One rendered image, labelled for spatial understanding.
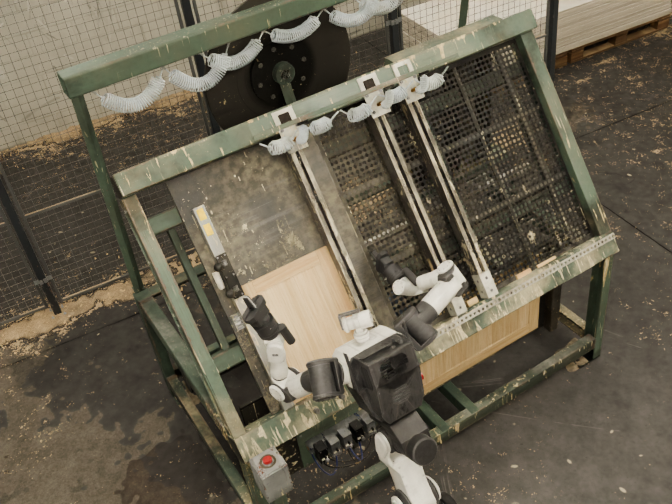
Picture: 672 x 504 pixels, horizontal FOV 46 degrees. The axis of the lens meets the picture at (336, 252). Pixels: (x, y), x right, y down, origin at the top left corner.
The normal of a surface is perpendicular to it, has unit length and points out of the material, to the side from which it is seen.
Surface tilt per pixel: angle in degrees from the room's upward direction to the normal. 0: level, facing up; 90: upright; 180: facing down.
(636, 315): 0
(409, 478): 65
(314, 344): 55
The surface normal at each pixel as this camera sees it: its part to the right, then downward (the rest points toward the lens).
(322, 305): 0.36, -0.05
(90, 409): -0.11, -0.77
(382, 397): 0.50, 0.37
